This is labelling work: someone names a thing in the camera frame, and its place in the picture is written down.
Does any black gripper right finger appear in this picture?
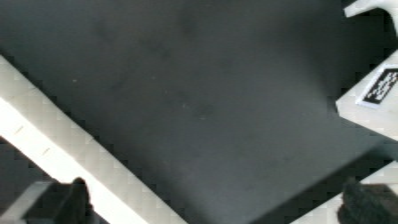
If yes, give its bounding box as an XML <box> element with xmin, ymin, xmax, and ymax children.
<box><xmin>338</xmin><ymin>179</ymin><xmax>398</xmax><ymax>224</ymax></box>

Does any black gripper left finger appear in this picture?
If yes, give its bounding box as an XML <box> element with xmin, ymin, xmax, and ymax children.
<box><xmin>23</xmin><ymin>178</ymin><xmax>94</xmax><ymax>224</ymax></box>

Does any white lamp base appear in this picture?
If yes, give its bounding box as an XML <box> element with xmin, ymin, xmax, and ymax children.
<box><xmin>336</xmin><ymin>50</ymin><xmax>398</xmax><ymax>141</ymax></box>

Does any white front rail wall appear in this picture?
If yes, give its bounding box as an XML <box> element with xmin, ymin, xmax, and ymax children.
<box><xmin>0</xmin><ymin>57</ymin><xmax>181</xmax><ymax>224</ymax></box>

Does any white right rail block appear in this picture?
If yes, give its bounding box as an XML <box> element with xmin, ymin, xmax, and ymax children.
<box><xmin>343</xmin><ymin>0</ymin><xmax>398</xmax><ymax>17</ymax></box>

